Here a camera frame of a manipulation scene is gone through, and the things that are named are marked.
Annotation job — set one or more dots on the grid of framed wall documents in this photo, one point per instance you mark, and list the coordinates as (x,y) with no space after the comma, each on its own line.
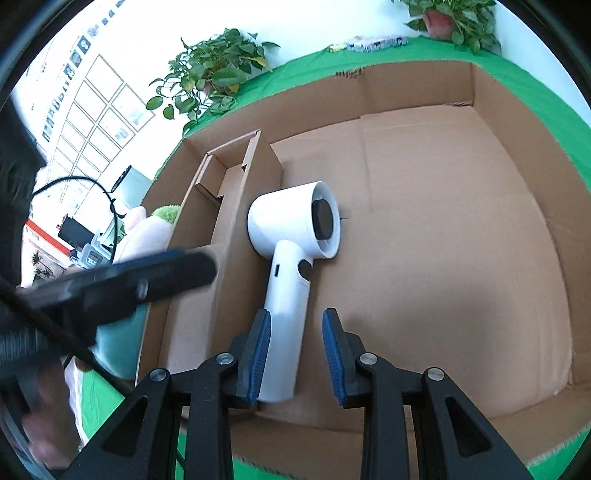
(101,115)

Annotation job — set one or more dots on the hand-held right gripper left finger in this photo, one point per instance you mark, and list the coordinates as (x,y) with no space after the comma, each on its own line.
(259,355)

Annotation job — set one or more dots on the large cardboard box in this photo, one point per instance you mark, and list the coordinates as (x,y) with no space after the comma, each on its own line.
(438,254)

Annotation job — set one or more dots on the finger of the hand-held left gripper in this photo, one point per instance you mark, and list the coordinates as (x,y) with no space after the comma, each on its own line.
(152,277)

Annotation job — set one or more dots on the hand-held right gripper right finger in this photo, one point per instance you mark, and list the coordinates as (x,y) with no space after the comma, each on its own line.
(332,355)

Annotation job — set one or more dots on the dark cloth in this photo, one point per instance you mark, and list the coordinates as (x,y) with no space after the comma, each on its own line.
(18,184)

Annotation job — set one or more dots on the dark screen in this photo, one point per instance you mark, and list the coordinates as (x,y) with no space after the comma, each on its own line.
(76,230)

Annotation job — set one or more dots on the pink pig plush toy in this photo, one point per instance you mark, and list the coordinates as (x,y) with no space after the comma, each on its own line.
(138,240)

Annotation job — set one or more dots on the blue and white tissue pack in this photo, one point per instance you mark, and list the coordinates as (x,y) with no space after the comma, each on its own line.
(378,44)

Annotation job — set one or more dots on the row of wall portrait photos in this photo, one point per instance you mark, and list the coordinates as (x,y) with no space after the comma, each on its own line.
(74,55)

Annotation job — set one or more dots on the white hair dryer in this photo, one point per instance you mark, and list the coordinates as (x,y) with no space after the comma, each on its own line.
(286,286)

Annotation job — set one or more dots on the person's left hand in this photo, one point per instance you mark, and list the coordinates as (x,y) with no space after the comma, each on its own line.
(53,415)

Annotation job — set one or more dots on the large leafy potted plant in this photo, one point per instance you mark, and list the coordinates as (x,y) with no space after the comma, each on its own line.
(207,69)

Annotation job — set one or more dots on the narrow cardboard divider box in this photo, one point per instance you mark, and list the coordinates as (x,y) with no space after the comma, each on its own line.
(231,277)

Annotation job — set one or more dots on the potted plant in red pot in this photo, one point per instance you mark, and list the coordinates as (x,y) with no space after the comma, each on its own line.
(452,21)

